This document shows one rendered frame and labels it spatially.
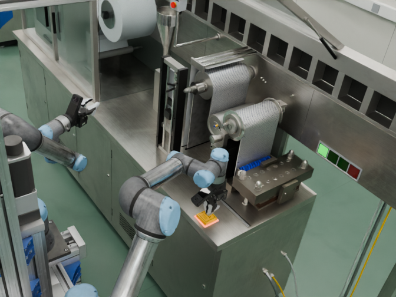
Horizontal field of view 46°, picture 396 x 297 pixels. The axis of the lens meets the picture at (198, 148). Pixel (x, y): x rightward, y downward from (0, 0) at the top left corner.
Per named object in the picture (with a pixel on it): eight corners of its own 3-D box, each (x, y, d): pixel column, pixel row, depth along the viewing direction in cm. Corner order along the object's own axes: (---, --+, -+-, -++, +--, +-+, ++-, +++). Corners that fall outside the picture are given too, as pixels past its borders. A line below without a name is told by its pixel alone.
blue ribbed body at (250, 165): (236, 172, 229) (237, 166, 227) (267, 158, 241) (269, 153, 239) (241, 176, 227) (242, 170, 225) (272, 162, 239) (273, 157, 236)
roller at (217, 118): (205, 130, 237) (208, 110, 230) (243, 117, 250) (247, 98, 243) (220, 142, 229) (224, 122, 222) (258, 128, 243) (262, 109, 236)
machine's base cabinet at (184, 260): (28, 126, 411) (15, 35, 360) (95, 108, 445) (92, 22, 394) (200, 353, 259) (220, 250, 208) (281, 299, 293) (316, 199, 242)
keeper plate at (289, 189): (276, 202, 229) (281, 185, 223) (290, 195, 235) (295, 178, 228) (280, 205, 228) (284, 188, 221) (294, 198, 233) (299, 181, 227)
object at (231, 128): (231, 137, 219) (222, 125, 221) (234, 136, 220) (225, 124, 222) (237, 128, 213) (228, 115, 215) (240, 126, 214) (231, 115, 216)
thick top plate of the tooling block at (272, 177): (231, 185, 227) (233, 176, 223) (289, 160, 248) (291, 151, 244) (254, 205, 217) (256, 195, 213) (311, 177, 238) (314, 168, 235)
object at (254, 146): (235, 167, 228) (241, 137, 217) (269, 153, 240) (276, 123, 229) (236, 168, 227) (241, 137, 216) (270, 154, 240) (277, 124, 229)
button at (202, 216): (195, 217, 217) (196, 214, 216) (207, 212, 221) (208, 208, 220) (204, 227, 213) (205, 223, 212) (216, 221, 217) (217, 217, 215)
